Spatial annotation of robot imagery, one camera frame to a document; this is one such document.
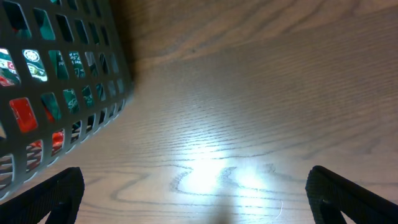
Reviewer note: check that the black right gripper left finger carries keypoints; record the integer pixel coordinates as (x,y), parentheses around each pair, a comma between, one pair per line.
(57,199)

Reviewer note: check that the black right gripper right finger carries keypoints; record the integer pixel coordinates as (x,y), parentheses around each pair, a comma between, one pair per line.
(331,197)

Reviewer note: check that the grey plastic slotted basket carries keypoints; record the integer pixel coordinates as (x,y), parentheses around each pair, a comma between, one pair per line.
(40,87)

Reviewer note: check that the green red coffee sachet bag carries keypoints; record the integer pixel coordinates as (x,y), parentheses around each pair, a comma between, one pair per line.
(53,77)

